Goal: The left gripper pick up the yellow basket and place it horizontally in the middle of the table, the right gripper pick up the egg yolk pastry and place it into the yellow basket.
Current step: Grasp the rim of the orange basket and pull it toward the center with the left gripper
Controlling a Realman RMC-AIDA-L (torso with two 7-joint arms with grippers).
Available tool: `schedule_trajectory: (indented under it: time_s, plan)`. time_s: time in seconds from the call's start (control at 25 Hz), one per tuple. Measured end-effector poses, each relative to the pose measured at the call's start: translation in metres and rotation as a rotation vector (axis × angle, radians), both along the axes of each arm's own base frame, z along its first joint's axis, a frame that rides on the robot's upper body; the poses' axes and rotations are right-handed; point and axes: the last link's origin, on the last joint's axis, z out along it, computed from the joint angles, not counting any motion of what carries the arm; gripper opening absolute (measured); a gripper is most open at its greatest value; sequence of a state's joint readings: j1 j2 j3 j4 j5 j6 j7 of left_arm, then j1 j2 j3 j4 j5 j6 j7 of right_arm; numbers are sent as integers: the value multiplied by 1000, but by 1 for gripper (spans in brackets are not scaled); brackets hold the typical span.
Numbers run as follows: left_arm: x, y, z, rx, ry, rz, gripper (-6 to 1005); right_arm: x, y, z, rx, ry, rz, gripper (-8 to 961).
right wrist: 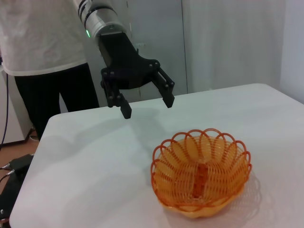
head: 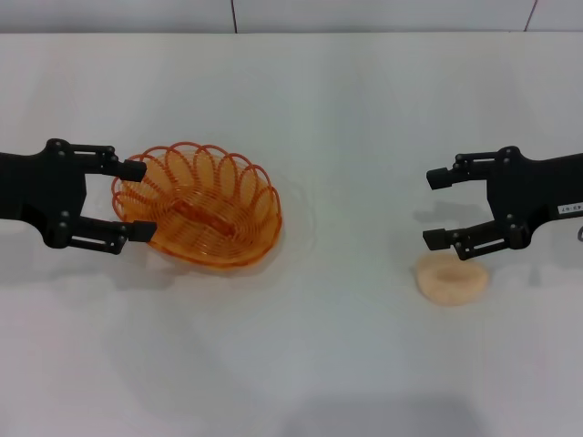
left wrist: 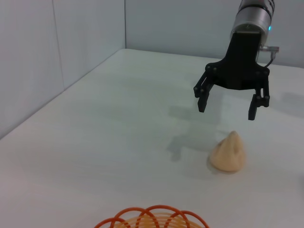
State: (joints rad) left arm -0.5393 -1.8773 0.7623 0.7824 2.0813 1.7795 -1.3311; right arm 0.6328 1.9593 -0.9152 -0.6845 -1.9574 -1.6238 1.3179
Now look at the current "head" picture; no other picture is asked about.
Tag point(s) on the white tablecloth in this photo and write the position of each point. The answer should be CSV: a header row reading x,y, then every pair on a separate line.
x,y
291,355

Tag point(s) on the pale round bread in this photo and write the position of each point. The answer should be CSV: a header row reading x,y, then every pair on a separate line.
x,y
455,292

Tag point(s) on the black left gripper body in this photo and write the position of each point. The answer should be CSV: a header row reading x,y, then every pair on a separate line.
x,y
41,186

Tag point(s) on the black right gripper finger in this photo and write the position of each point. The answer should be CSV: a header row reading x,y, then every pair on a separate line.
x,y
439,178
437,239

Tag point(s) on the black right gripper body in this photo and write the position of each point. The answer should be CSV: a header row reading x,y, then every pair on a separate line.
x,y
537,186

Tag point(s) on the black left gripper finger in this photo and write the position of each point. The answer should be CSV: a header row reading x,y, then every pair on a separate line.
x,y
129,170
141,231

